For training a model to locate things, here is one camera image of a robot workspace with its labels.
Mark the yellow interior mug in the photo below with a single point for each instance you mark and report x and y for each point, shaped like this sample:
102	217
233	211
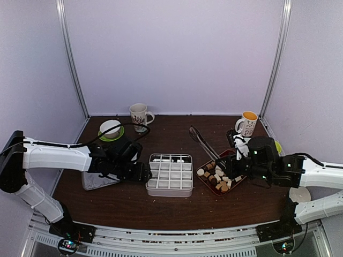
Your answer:
246	124

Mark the white bowl off table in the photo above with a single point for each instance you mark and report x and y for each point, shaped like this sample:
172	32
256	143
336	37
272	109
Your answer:
300	194

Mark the tall coral print mug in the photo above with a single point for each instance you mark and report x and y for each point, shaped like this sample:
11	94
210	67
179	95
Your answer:
141	117

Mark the metal tongs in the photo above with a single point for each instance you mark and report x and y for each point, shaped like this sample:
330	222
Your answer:
197	137

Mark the lime green bowl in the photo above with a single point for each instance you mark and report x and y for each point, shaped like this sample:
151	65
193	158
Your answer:
278	147

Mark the white divided tin box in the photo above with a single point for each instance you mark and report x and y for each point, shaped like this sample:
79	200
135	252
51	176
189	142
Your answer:
172	175

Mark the white bowl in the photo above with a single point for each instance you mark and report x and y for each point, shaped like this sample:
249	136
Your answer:
110	129

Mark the right aluminium frame post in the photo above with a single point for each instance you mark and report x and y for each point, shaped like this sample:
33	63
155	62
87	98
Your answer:
282	38

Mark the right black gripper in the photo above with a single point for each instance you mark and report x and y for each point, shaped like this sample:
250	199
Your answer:
230	171

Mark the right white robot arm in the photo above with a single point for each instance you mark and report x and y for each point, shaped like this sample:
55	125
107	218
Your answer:
259	159

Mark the bunny print tin lid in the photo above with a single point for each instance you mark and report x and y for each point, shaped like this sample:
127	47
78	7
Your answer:
93	181

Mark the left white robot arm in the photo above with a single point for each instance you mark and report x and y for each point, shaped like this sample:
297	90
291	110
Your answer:
119	158

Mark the front metal rail base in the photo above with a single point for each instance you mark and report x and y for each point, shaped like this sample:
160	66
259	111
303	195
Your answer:
236	241

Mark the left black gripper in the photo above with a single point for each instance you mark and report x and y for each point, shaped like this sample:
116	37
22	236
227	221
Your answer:
141	175

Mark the red chocolate tray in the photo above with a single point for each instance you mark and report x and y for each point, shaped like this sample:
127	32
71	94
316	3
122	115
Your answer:
215	180

